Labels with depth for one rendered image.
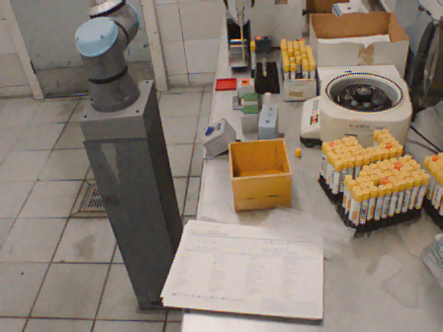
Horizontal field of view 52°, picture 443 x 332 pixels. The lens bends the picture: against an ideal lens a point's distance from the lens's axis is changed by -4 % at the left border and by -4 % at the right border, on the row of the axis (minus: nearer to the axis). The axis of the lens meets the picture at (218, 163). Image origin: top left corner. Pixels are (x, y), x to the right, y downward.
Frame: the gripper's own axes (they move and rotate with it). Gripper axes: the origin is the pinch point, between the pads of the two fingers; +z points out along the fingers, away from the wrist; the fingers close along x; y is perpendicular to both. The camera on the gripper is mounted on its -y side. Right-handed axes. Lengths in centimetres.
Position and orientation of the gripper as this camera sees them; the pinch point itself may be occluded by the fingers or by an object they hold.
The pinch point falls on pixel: (240, 21)
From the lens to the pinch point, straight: 132.3
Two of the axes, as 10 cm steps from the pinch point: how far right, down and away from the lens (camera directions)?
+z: 0.9, 7.8, 6.3
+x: -10.0, 0.5, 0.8
